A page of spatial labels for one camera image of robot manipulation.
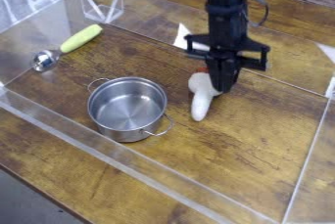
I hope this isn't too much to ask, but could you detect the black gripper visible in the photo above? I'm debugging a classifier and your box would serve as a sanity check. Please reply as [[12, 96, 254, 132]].
[[185, 4, 271, 93]]

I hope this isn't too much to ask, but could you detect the white red-capped toy mushroom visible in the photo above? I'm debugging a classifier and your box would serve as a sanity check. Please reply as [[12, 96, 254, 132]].
[[189, 67, 221, 121]]

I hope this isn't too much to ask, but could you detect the silver metal pot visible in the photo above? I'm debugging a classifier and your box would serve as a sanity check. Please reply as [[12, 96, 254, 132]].
[[87, 76, 174, 143]]

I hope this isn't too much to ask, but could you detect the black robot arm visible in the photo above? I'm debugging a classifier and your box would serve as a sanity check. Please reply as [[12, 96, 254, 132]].
[[185, 0, 271, 93]]

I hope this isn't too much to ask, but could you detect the clear acrylic enclosure wall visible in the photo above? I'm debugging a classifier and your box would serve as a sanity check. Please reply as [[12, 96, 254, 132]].
[[0, 0, 335, 224]]

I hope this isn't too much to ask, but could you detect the black cable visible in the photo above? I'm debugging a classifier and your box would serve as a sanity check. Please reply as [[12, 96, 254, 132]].
[[246, 0, 269, 28]]

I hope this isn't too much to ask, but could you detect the green-handled metal spoon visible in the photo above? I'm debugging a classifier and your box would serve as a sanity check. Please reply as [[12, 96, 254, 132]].
[[31, 24, 103, 72]]

